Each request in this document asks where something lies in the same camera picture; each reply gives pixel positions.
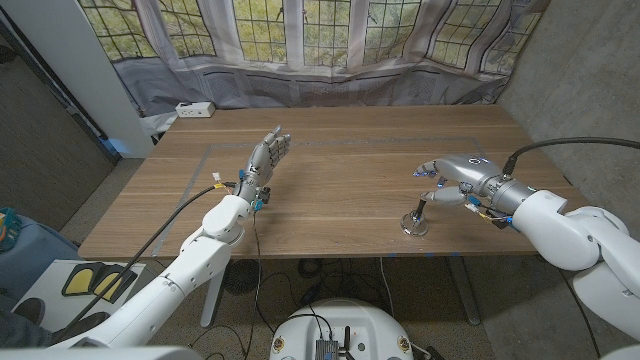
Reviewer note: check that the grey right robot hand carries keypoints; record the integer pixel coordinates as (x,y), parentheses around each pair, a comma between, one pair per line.
(465,170)

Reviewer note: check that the yellow and black foot pedal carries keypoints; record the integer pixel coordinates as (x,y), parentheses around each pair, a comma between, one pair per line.
(107,284)
(80,280)

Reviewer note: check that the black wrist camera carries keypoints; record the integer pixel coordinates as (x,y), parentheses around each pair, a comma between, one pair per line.
(264,194)
(501,223)

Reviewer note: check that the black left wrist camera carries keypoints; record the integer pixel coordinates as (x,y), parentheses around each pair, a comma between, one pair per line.
(264,194)

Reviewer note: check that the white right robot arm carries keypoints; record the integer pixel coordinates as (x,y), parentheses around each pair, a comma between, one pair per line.
(565,235)

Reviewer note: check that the black round floor fan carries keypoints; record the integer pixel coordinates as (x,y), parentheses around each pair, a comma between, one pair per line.
(240,280)

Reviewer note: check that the grey table leg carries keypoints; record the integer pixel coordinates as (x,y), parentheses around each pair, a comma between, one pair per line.
(465,300)

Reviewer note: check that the white table leg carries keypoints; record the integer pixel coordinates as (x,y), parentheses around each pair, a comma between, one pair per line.
(210,310)

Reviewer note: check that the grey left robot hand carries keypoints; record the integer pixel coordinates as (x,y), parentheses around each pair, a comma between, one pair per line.
(262,160)

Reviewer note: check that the white pedal platform board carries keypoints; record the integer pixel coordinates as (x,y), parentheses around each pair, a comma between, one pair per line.
(50,285)

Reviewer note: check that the blue fabric seat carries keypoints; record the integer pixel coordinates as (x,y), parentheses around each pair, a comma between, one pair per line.
(30,255)

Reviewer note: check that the white pillar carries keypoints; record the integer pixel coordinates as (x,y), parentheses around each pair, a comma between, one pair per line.
(75,60)

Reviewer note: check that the teal object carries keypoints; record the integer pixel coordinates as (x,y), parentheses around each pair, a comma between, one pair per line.
(7,230)

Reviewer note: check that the person's leg in jeans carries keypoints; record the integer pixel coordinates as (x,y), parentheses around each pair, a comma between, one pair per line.
(20,332)

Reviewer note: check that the white robot torso base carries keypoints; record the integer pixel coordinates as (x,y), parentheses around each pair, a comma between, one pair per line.
(360,325)

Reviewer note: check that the person's dark shoe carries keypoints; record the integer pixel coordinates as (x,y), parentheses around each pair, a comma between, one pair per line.
(30,311)

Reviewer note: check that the white robot chest plate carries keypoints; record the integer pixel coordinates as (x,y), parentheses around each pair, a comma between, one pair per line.
(100,354)

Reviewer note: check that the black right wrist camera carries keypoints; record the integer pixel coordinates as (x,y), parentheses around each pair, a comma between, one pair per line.
(501,223)

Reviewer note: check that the printed window backdrop cloth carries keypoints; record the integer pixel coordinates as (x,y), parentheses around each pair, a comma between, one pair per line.
(320,85)

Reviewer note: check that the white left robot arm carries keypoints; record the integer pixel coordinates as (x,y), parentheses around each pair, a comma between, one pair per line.
(165,295)

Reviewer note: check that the white power strip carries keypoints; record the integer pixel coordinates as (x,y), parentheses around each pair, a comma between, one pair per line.
(195,110)

